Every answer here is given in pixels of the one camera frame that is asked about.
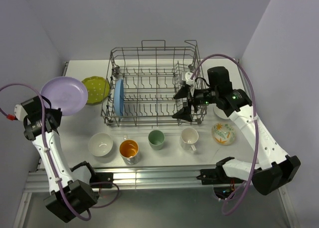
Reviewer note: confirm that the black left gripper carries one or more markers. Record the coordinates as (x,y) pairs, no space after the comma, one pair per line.
(57,114)

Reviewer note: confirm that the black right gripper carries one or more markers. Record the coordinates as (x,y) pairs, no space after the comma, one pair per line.
(184,114)

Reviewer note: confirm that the lilac plastic plate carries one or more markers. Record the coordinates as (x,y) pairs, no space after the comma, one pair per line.
(66,93)

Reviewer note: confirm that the green polka-dot plate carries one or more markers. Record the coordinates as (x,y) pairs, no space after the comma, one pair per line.
(98,89)

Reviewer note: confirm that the blue plastic plate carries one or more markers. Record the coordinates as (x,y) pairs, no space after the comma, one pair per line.
(119,98)

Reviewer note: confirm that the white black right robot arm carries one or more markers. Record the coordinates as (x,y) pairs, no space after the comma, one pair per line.
(275,166)

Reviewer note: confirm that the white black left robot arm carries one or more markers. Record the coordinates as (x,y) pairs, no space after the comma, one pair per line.
(71,188)

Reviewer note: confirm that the cream white mug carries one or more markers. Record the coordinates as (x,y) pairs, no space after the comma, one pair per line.
(188,138)

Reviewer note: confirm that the white bowl right near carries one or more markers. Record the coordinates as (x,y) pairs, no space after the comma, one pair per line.
(220,113)

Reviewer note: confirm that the white bowl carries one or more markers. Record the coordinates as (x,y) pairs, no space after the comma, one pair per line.
(220,113)
(100,144)

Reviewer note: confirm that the green cup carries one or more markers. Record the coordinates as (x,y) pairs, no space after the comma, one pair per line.
(156,139)

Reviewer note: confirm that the floral painted bowl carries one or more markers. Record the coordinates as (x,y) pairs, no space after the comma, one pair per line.
(223,133)

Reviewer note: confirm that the floral mug orange inside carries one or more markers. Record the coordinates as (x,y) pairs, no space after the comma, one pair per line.
(129,151)

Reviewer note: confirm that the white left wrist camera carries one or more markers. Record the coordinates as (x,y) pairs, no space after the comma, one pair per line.
(19,113)

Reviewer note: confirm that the grey wire dish rack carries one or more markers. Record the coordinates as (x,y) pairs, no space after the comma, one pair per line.
(151,79)

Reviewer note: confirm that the aluminium frame rail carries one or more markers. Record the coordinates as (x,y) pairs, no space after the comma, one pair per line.
(162,197)

